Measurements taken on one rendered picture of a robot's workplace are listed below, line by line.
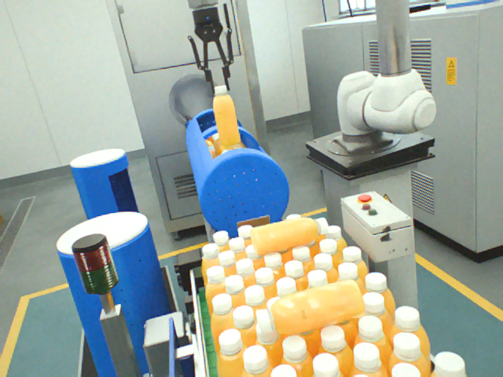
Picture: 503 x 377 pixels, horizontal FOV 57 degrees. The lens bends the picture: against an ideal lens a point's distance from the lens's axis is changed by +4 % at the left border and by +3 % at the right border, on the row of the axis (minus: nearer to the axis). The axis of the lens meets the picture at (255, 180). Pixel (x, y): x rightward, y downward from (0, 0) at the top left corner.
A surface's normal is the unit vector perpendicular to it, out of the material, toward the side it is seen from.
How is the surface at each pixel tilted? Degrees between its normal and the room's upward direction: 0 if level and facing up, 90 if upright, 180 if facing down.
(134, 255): 90
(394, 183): 90
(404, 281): 90
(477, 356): 0
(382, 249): 90
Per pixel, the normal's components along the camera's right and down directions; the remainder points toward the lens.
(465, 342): -0.15, -0.93
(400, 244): 0.20, 0.30
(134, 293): 0.62, 0.17
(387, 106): -0.75, 0.33
